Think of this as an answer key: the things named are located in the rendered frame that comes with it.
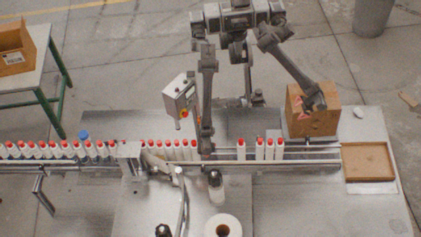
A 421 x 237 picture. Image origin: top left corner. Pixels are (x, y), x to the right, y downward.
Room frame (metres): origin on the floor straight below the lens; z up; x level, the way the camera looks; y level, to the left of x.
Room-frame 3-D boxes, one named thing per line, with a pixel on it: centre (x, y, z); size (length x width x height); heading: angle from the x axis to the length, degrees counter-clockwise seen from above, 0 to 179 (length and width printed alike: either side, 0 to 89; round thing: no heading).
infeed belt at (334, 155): (1.51, 0.05, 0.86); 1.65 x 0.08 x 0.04; 83
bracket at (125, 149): (1.47, 0.49, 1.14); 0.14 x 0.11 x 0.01; 83
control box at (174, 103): (1.61, 0.15, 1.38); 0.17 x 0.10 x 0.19; 138
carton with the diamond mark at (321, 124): (1.72, -0.65, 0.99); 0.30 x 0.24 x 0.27; 87
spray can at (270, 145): (1.46, -0.33, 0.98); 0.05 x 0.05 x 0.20
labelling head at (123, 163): (1.47, 0.48, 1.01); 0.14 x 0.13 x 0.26; 83
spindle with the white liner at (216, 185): (1.22, 0.01, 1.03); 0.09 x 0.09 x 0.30
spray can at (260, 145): (1.47, -0.27, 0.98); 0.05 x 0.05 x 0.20
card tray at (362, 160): (1.38, -0.94, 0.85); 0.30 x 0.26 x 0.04; 83
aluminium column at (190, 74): (1.66, 0.08, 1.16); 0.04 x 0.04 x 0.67; 83
